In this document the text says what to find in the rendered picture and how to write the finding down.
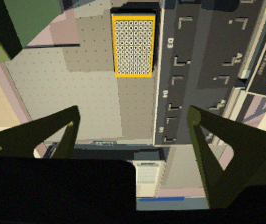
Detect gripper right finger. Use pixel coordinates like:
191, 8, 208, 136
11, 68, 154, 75
186, 105, 266, 209

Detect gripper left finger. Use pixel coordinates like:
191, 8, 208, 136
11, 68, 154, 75
0, 105, 81, 159

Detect black rectangular pad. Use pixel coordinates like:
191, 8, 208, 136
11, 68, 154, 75
110, 9, 157, 72

